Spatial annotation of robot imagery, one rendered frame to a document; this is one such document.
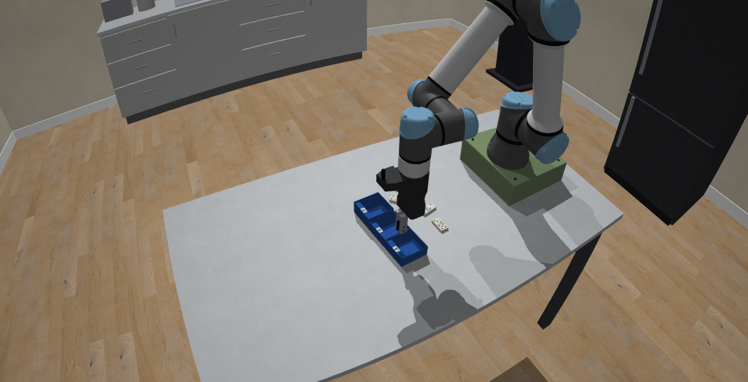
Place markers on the blue rack of bins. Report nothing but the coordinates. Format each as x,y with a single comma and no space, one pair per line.
380,218

